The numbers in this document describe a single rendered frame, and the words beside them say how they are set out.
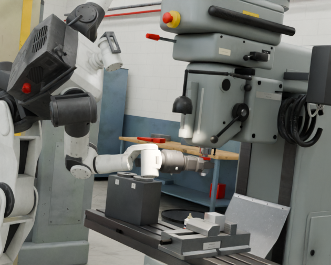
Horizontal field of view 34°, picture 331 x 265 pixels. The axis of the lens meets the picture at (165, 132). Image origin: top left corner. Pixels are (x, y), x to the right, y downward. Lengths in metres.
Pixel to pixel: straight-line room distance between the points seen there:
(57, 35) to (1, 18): 1.57
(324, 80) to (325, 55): 0.09
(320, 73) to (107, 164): 0.85
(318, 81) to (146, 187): 0.84
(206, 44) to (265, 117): 0.40
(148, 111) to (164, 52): 1.05
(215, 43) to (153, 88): 7.24
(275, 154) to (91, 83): 0.87
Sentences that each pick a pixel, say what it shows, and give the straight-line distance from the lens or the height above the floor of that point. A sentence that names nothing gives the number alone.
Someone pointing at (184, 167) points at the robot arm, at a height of 1.23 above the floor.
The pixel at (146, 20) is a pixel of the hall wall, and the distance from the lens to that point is 9.57.
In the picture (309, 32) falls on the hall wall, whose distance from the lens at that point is 7.11.
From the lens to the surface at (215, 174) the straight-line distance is 6.84.
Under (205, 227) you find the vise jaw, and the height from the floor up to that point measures 1.02.
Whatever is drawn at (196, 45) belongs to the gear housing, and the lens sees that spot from 2.00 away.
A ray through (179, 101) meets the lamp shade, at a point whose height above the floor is 1.47.
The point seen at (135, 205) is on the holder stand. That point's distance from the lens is 2.34.
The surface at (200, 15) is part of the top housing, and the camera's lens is 1.90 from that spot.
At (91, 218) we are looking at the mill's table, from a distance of 2.56.
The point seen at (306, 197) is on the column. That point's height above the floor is 1.13.
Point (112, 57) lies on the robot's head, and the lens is 1.93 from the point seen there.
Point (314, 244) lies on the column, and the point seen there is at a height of 0.93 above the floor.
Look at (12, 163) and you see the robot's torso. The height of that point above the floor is 1.17.
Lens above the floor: 1.46
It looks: 3 degrees down
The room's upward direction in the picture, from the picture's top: 6 degrees clockwise
